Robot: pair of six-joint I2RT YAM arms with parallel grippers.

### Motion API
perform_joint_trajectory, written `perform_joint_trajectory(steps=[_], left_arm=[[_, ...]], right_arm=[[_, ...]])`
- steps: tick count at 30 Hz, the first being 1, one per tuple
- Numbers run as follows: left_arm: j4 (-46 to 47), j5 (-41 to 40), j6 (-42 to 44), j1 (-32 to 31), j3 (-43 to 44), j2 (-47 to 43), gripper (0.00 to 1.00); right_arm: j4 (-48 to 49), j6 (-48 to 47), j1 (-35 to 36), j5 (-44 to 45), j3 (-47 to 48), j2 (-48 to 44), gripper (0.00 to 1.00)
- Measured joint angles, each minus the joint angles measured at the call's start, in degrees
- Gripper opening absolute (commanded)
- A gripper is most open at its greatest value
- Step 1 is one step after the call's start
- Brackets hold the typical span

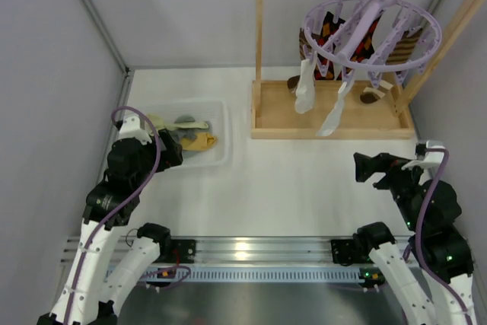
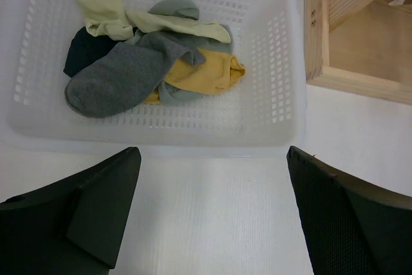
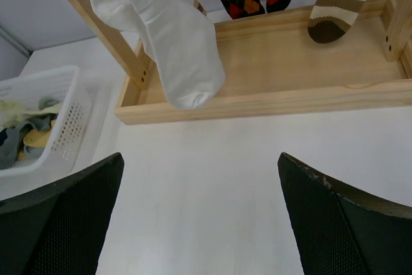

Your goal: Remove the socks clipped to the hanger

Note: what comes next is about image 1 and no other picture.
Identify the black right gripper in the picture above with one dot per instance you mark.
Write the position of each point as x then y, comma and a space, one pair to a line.
379, 169

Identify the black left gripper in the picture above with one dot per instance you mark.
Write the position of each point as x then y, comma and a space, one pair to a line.
167, 148

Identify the white sock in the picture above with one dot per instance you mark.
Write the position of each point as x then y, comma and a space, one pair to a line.
305, 90
333, 119

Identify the purple round clip hanger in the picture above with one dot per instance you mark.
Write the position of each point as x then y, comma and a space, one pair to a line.
341, 37

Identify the brown striped sock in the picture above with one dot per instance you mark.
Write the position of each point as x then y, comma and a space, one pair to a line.
400, 54

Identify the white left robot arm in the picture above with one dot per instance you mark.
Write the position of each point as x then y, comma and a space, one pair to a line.
91, 294

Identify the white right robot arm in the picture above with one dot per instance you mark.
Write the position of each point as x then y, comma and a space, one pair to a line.
432, 279

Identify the wooden hanger rack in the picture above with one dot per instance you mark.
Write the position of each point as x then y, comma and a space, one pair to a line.
274, 116

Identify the grey sock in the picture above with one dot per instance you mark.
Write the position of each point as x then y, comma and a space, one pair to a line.
189, 133

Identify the mustard yellow sock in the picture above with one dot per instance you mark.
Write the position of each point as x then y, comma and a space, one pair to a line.
202, 141

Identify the pale yellow sock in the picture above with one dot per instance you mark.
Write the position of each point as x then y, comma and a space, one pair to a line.
159, 123

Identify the white plastic basket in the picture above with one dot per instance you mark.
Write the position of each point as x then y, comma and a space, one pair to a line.
212, 110

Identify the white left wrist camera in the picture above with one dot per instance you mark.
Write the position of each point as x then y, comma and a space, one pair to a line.
132, 127

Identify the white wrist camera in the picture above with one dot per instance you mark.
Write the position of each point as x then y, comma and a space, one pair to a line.
132, 127
428, 154

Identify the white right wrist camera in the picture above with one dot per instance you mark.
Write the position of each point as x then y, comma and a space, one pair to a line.
428, 154

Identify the aluminium mounting rail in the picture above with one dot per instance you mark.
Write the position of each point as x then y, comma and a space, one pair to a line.
257, 259

